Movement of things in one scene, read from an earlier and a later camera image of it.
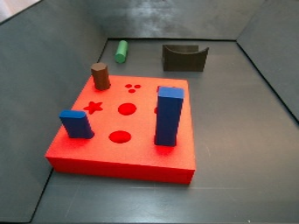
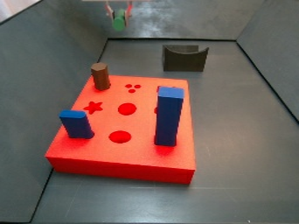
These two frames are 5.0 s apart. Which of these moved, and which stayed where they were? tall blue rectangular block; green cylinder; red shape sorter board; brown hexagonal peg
Moved: green cylinder
Stayed: brown hexagonal peg; tall blue rectangular block; red shape sorter board
